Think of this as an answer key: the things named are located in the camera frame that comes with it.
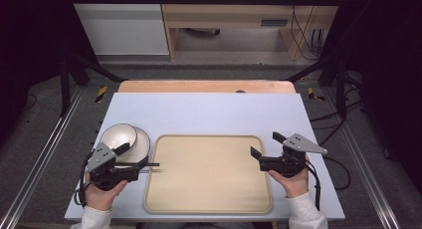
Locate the black frame bar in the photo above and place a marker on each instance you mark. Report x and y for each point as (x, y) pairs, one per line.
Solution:
(199, 0)

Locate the white bowl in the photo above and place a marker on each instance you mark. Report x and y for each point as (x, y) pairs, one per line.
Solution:
(117, 137)

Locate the black metal stand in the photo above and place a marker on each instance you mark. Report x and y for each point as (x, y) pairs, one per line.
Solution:
(341, 89)
(64, 86)

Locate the wooden desk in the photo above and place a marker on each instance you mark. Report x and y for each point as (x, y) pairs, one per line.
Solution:
(229, 13)

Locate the metal floor rail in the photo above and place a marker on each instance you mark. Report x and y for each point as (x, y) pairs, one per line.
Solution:
(40, 159)
(365, 166)

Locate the white cabinet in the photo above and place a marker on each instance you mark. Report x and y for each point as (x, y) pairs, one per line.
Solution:
(122, 26)

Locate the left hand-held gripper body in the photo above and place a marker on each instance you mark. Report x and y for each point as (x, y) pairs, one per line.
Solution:
(101, 156)

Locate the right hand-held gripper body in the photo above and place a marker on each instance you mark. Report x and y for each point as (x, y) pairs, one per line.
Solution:
(292, 162)

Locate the person's left hand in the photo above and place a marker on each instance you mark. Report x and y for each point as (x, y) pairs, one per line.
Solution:
(101, 198)

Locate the beige tray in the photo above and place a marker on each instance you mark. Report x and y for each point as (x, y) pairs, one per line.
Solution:
(209, 176)

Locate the person's right hand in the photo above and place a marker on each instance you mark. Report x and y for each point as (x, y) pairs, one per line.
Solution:
(295, 184)

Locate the yellow black tape marker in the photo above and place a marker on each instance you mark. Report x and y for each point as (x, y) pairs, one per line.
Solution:
(313, 94)
(101, 94)

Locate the black chopstick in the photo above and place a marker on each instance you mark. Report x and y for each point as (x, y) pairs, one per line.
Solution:
(151, 164)

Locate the dark curtain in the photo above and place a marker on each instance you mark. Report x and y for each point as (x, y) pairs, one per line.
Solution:
(384, 73)
(30, 46)

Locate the white plate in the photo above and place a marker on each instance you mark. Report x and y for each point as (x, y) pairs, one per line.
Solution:
(142, 146)

